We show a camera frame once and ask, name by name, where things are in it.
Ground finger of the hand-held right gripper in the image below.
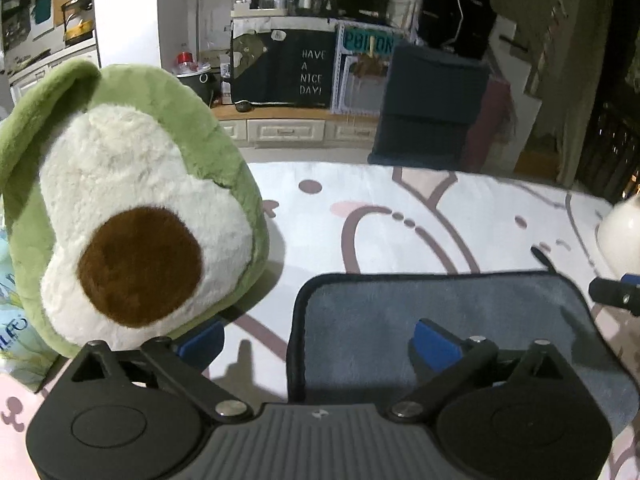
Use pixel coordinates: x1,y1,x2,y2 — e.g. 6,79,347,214
588,273,640,317

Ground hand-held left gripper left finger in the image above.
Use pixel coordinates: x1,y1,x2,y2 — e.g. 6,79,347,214
67,319,252,422

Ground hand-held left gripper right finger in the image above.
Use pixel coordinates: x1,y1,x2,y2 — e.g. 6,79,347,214
391,318,577,419

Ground grey towel with black trim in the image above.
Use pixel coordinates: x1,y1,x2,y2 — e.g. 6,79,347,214
286,270,634,442

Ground white plush toy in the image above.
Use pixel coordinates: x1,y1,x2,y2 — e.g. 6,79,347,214
597,195,640,282

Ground white printed blanket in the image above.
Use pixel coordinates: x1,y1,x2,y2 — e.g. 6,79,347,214
0,160,640,480

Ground green avocado plush toy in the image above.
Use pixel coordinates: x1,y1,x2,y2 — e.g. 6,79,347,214
0,58,272,367

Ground light blue plastic packet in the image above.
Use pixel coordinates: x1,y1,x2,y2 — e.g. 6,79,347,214
0,227,58,393

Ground pink cloth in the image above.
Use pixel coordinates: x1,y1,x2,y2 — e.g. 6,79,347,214
475,79,517,163

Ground cream drawer cabinet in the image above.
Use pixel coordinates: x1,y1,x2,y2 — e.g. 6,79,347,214
214,104,382,149

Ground dark blue chair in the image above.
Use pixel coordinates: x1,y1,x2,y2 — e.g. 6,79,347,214
369,42,492,167

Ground black lettered cloth cover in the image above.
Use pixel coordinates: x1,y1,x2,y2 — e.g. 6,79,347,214
230,27,336,109

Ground dark hanging clothes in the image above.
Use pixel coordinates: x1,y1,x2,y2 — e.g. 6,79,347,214
419,0,497,57

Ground white shelf unit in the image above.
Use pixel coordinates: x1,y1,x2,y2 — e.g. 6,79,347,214
0,0,102,111

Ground teal lettered wall sign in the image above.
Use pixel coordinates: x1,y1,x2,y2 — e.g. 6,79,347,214
331,24,397,116

